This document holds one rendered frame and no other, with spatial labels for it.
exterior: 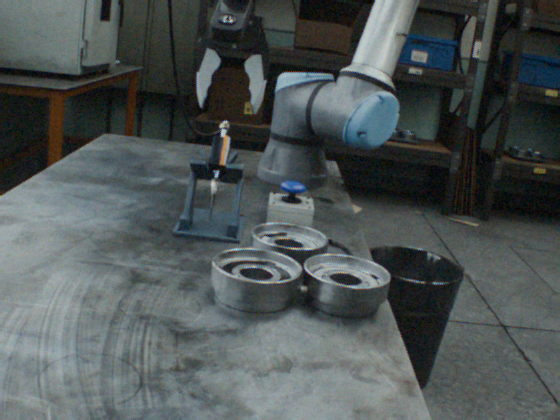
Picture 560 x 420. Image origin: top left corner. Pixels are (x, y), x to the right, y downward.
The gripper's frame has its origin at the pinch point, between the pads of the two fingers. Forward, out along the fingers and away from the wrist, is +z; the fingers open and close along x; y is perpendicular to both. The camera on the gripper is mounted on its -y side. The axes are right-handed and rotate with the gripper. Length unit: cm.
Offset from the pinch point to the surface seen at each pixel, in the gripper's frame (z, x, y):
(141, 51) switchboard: 15, 109, 352
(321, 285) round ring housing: 15.2, -16.0, -28.6
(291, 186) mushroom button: 11.4, -11.2, 0.2
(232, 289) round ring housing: 16.0, -6.2, -31.2
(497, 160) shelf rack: 55, -153, 326
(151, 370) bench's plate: 18.4, -0.7, -45.9
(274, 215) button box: 15.9, -9.2, -1.8
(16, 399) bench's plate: 18, 9, -54
